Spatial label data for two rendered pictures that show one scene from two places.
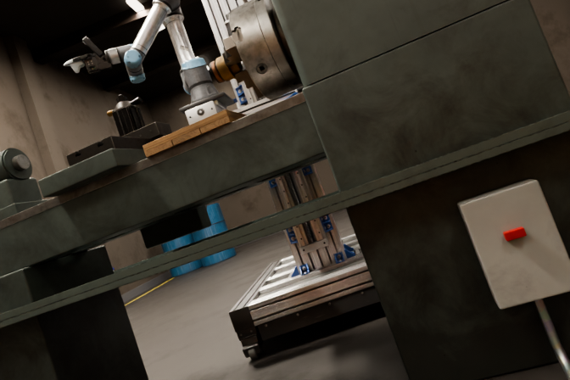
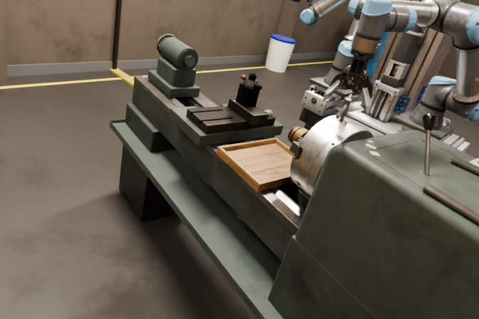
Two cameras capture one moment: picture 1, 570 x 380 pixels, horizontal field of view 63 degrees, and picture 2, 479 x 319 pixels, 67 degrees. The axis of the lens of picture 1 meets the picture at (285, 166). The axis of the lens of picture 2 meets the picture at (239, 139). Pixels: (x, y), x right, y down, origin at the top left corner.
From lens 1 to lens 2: 1.19 m
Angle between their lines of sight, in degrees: 44
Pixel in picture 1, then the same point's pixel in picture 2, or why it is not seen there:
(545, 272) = not seen: outside the picture
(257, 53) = (299, 176)
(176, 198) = (217, 186)
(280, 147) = (269, 233)
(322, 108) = (291, 258)
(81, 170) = (185, 128)
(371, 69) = (329, 282)
